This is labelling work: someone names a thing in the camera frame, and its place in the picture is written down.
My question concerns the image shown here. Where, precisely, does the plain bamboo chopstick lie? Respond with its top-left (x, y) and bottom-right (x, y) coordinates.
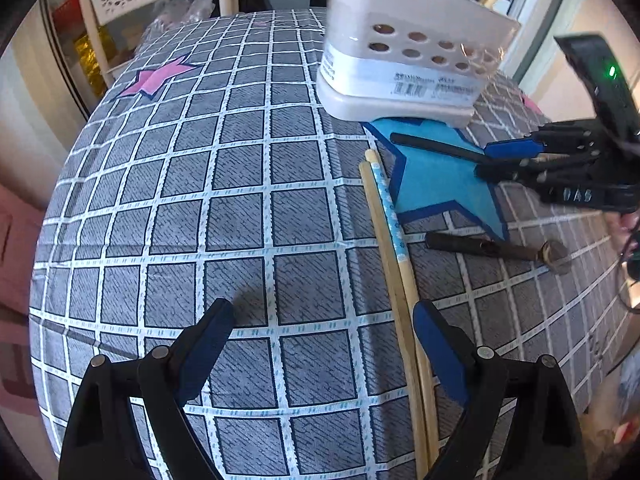
top-left (359, 160), bottom-right (439, 479)

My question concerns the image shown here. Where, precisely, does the blue star sticker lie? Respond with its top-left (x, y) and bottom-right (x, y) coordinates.
top-left (362, 118), bottom-right (509, 240)

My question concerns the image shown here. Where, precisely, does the black handled spoon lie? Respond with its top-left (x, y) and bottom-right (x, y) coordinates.
top-left (390, 132), bottom-right (491, 164)

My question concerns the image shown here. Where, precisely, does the dark handled spoon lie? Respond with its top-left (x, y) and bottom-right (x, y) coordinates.
top-left (425, 232), bottom-right (572, 275)

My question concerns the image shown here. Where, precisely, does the pink star sticker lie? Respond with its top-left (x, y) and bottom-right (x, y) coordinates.
top-left (117, 55), bottom-right (196, 99)

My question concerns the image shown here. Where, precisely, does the beige plastic utensil holder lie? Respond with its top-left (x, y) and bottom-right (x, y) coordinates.
top-left (317, 0), bottom-right (520, 128)

